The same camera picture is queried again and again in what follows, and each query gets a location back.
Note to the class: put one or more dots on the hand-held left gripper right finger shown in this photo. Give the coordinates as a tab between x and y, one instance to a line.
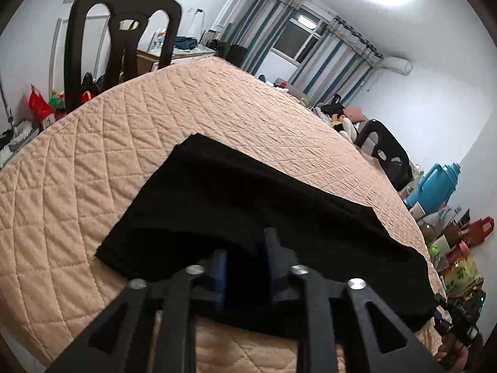
270	268

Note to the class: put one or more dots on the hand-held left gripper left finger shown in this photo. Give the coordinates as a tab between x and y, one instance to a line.
220	278

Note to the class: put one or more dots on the black pants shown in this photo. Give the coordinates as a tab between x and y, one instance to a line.
252	202

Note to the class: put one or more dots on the person's right hand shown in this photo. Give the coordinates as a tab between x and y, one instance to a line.
452	355

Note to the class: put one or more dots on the green patterned bag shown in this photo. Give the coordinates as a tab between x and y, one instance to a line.
462	276

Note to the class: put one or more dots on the red gift bag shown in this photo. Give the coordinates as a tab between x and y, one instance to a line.
479	231

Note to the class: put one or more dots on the blue thermos jug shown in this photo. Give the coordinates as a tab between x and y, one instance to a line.
435	186

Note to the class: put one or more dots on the stuffed toy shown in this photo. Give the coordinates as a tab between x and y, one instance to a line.
345	126

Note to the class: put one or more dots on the black plastic chair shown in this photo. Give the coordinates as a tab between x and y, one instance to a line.
378	134
75	46

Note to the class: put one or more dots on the peach quilted table cover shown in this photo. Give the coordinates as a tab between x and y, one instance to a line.
194	105

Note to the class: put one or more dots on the black suitcase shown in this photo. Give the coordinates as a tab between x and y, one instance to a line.
231	54

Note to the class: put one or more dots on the striped curtain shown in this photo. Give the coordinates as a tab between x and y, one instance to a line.
341	62
264	27

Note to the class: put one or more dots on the wooden cabinet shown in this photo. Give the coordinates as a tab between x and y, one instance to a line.
147	60

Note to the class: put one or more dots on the window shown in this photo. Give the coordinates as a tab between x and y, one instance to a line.
299	35

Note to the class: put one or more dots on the dark blue bag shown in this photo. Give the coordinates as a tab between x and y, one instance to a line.
186	42

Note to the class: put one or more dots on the white air conditioner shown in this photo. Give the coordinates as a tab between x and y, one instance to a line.
398	65

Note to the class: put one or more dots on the red plastic bag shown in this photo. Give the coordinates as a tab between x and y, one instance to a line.
39	107

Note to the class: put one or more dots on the wall socket charger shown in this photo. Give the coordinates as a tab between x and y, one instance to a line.
197	10

